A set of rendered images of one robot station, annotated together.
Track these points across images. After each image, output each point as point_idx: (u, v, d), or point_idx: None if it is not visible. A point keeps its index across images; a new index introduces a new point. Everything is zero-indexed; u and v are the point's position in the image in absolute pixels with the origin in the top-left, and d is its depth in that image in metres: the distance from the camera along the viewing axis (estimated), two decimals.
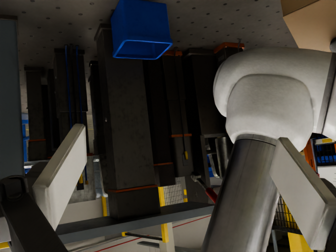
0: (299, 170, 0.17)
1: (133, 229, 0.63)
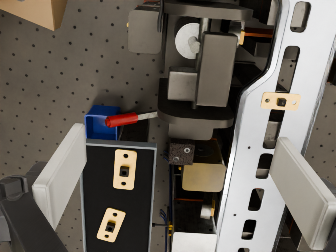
0: (299, 170, 0.17)
1: (85, 234, 0.61)
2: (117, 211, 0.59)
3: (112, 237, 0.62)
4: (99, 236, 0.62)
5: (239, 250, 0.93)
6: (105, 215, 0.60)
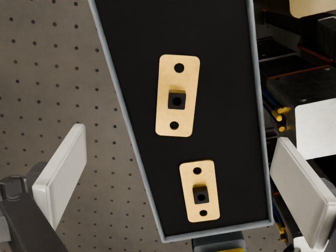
0: (299, 170, 0.17)
1: (131, 130, 0.31)
2: (181, 57, 0.28)
3: (186, 124, 0.31)
4: (160, 128, 0.31)
5: None
6: (160, 74, 0.29)
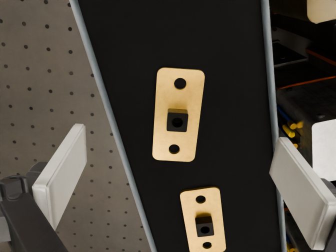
0: (299, 170, 0.17)
1: (124, 154, 0.27)
2: (183, 71, 0.24)
3: (188, 148, 0.27)
4: (158, 152, 0.27)
5: None
6: (157, 90, 0.24)
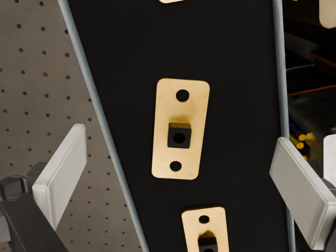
0: (299, 170, 0.17)
1: (121, 171, 0.24)
2: (185, 82, 0.22)
3: (190, 165, 0.24)
4: (158, 169, 0.25)
5: None
6: (157, 103, 0.22)
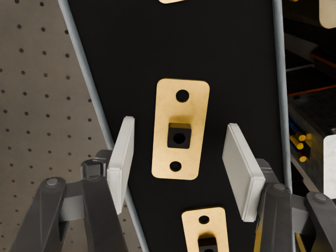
0: (238, 151, 0.18)
1: None
2: (185, 82, 0.22)
3: (190, 165, 0.24)
4: (158, 170, 0.25)
5: None
6: (157, 103, 0.22)
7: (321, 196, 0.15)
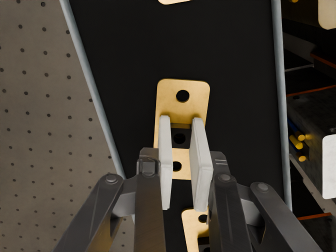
0: (195, 144, 0.19)
1: (121, 170, 0.25)
2: (186, 83, 0.22)
3: None
4: None
5: None
6: (158, 103, 0.22)
7: (263, 186, 0.15)
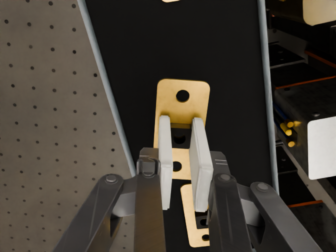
0: (195, 144, 0.19)
1: (127, 148, 0.28)
2: (186, 83, 0.22)
3: None
4: None
5: None
6: (158, 103, 0.22)
7: (263, 186, 0.15)
